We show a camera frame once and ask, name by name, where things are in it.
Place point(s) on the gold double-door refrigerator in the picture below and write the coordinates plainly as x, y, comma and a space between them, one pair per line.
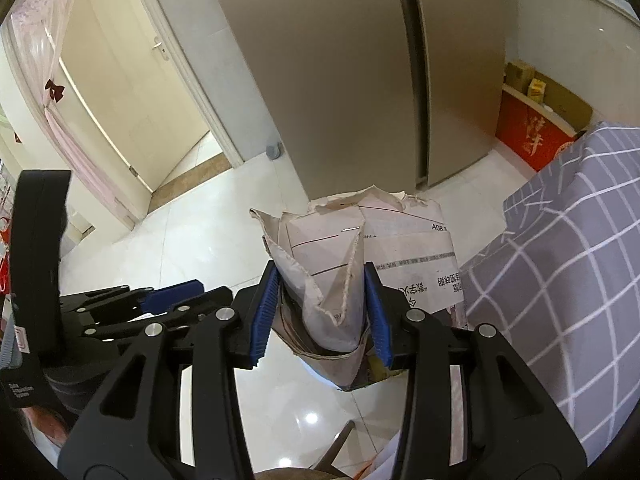
392, 93

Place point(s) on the small yellow box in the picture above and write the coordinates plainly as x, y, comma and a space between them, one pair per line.
536, 90

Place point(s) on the white paper bag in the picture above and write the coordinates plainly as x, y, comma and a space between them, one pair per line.
423, 267

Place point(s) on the cream interior door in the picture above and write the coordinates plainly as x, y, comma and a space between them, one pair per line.
122, 70

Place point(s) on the brown cardboard box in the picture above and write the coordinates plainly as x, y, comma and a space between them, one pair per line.
518, 75

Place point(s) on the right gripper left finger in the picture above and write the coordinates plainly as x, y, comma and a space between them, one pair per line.
169, 408

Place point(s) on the pink sheer curtain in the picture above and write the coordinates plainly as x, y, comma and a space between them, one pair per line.
37, 28

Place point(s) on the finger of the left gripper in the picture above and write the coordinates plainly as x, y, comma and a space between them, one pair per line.
123, 303
184, 314

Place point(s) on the red cardboard gift box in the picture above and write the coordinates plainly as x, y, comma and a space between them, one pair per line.
531, 131

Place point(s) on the blue plastic trash bin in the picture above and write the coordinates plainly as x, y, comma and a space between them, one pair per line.
320, 256

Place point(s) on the purple checked tablecloth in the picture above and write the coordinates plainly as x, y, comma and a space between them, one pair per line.
561, 282

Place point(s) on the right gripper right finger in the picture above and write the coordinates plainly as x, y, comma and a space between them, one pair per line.
474, 409

